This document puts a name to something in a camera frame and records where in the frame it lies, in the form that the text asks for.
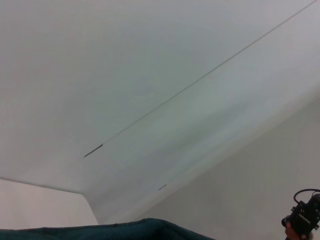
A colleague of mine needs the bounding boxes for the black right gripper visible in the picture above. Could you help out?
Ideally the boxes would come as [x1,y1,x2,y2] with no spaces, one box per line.
[281,192,320,236]

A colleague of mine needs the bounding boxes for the orange pear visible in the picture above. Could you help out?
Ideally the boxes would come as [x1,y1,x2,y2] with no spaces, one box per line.
[284,221,315,240]

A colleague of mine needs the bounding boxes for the dark teal fabric lunch bag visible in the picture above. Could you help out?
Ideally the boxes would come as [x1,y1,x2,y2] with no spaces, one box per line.
[0,217,216,240]

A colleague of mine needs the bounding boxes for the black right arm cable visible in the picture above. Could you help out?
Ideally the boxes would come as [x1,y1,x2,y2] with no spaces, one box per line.
[293,188,320,204]

